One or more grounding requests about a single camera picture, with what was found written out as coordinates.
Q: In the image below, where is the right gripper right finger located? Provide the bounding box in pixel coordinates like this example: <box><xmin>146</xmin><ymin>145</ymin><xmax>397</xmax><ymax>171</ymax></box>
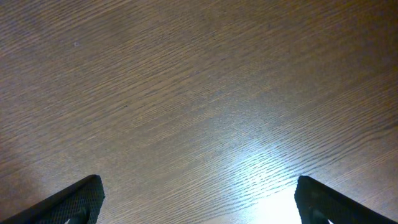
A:
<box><xmin>294</xmin><ymin>175</ymin><xmax>397</xmax><ymax>224</ymax></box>

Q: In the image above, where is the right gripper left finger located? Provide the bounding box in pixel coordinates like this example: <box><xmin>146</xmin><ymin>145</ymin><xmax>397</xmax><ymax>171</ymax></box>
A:
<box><xmin>1</xmin><ymin>175</ymin><xmax>105</xmax><ymax>224</ymax></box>

